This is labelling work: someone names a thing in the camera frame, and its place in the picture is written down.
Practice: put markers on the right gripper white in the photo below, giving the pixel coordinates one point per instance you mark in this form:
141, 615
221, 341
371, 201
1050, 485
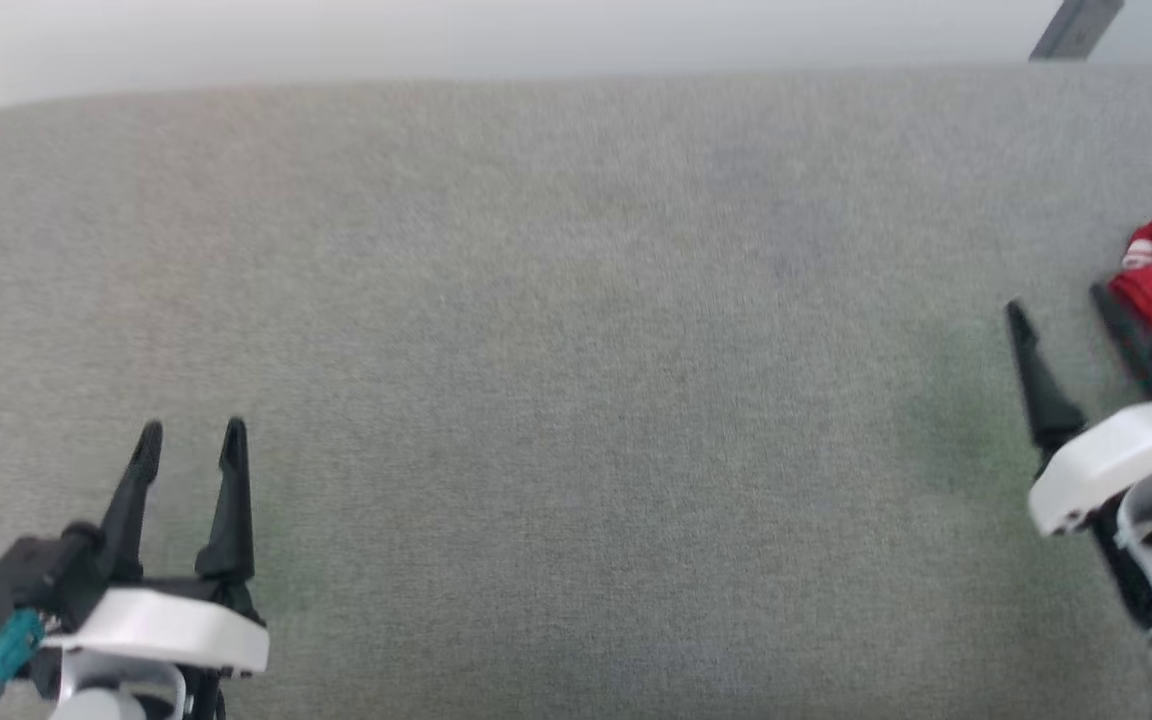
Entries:
1116, 455

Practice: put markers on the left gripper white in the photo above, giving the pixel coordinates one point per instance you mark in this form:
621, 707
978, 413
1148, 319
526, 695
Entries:
166, 630

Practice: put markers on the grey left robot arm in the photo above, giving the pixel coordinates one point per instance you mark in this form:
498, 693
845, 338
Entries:
96, 708

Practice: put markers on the grey metal bar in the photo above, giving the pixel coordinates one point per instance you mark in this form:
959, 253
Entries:
1076, 28

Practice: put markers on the grey fabric sofa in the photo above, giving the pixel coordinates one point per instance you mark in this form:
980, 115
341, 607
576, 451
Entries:
576, 400

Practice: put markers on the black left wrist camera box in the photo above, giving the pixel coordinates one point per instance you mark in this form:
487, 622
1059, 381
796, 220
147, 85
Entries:
36, 575

